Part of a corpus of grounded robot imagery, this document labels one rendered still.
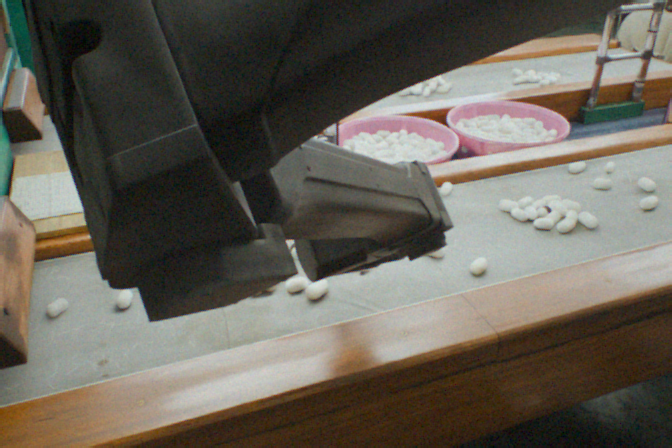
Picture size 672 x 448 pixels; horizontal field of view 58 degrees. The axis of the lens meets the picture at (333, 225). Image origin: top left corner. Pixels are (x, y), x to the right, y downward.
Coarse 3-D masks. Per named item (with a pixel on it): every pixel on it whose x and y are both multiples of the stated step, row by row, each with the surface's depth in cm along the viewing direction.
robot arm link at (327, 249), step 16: (304, 240) 61; (320, 240) 59; (336, 240) 59; (352, 240) 60; (368, 240) 60; (432, 240) 56; (304, 256) 63; (320, 256) 59; (336, 256) 59; (352, 256) 61; (400, 256) 61; (416, 256) 58; (304, 272) 64; (320, 272) 61; (336, 272) 62
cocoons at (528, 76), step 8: (512, 72) 176; (520, 72) 174; (528, 72) 173; (552, 72) 173; (432, 80) 167; (440, 80) 167; (512, 80) 167; (520, 80) 168; (528, 80) 169; (536, 80) 169; (544, 80) 166; (552, 80) 168; (408, 88) 160; (416, 88) 160; (424, 88) 161; (432, 88) 161; (440, 88) 161; (448, 88) 161; (424, 96) 159
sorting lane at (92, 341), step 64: (512, 192) 113; (576, 192) 113; (640, 192) 113; (448, 256) 94; (512, 256) 94; (576, 256) 94; (64, 320) 81; (128, 320) 81; (192, 320) 81; (256, 320) 81; (320, 320) 81; (0, 384) 71; (64, 384) 71
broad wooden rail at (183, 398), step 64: (640, 256) 90; (384, 320) 77; (448, 320) 77; (512, 320) 77; (576, 320) 79; (640, 320) 84; (128, 384) 68; (192, 384) 68; (256, 384) 68; (320, 384) 68; (384, 384) 71; (448, 384) 75; (512, 384) 80; (576, 384) 86
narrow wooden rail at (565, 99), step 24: (648, 72) 170; (480, 96) 152; (504, 96) 152; (528, 96) 153; (552, 96) 156; (576, 96) 158; (600, 96) 161; (624, 96) 165; (648, 96) 168; (432, 120) 146; (576, 120) 162
